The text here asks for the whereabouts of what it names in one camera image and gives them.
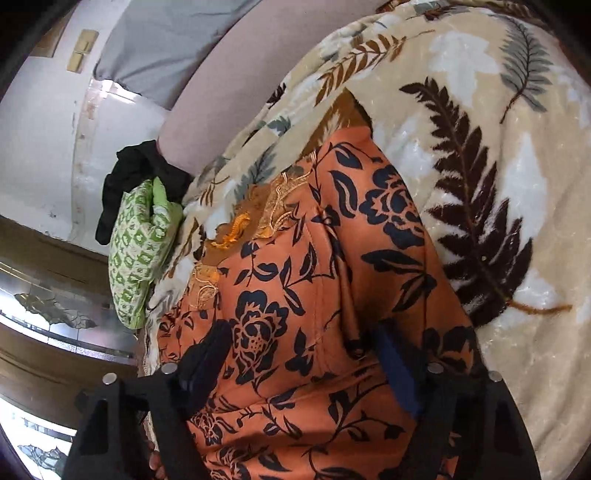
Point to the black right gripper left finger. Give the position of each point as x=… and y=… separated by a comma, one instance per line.
x=108, y=443

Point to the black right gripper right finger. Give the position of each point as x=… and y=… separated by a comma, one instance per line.
x=468, y=425

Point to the orange black floral garment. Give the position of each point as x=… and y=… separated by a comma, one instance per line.
x=339, y=251

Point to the wooden glass panel door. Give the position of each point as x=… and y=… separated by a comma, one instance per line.
x=59, y=336

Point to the green white patterned pillow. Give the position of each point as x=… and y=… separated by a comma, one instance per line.
x=143, y=234

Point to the black cloth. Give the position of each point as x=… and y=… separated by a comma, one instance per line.
x=135, y=164

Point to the beige leaf print blanket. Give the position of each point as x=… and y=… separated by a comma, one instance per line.
x=479, y=110

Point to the grey pillow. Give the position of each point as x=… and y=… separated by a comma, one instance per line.
x=156, y=46

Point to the pink mattress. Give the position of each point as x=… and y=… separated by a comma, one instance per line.
x=242, y=71

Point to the beige wall switch plate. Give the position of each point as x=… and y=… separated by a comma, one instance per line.
x=82, y=48

